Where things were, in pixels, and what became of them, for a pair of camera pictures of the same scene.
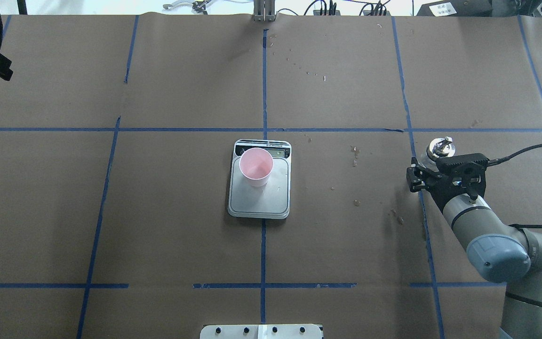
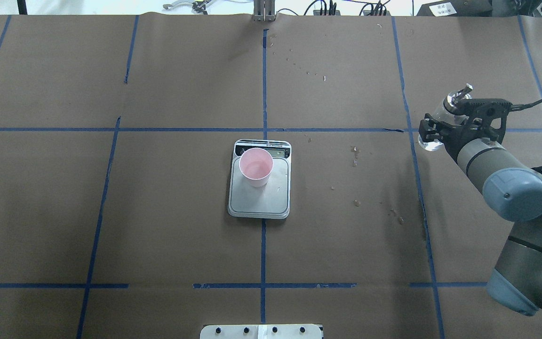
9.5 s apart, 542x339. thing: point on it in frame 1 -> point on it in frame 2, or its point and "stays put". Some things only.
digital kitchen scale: [270, 201] stays put
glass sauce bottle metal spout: [441, 147] -> [454, 96]
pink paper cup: [256, 164] stays put
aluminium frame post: [264, 10] stays put
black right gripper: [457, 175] -> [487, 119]
